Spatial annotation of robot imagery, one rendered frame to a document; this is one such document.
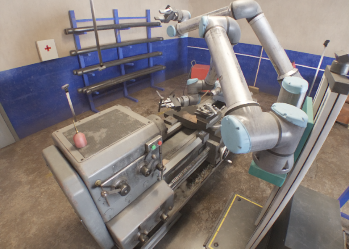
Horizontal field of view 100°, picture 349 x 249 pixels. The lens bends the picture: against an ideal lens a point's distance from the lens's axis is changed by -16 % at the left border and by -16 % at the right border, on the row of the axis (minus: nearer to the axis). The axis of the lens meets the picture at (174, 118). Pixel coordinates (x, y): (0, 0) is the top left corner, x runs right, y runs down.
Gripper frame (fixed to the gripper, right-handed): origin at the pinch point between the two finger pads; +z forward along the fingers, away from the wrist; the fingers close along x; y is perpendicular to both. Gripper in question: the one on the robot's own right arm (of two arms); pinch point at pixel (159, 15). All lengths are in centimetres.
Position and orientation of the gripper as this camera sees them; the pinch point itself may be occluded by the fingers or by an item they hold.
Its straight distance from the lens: 141.0
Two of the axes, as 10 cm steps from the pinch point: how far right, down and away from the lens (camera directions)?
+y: 5.0, 8.6, 0.3
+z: -6.4, 3.9, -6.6
